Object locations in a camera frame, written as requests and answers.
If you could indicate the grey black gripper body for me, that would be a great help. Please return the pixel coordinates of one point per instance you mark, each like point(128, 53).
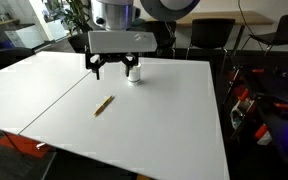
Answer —
point(114, 46)

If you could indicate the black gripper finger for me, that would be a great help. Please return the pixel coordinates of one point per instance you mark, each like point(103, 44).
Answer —
point(130, 63)
point(93, 66)

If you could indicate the yellow pen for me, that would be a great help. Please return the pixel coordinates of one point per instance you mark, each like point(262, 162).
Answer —
point(102, 107)

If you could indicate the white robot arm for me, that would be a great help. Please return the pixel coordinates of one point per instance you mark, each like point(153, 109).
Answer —
point(118, 15)

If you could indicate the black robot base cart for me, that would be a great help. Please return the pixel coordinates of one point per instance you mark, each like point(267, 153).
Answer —
point(262, 128)

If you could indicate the white paper cup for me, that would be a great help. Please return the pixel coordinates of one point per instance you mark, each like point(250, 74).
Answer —
point(135, 74)

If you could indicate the green potted plant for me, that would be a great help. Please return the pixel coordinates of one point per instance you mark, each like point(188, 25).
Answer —
point(74, 13)

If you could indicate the white cabinet in hallway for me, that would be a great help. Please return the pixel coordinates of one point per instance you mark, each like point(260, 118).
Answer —
point(27, 37)

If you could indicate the black chair at desk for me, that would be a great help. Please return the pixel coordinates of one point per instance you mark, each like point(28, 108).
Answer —
point(211, 33)

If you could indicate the wooden desk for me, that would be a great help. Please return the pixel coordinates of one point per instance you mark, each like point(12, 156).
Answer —
point(241, 18)

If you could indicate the orange clamp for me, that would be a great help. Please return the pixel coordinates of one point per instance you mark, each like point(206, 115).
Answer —
point(283, 106)

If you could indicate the black chair far right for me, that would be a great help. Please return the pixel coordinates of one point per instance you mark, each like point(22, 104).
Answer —
point(277, 38)

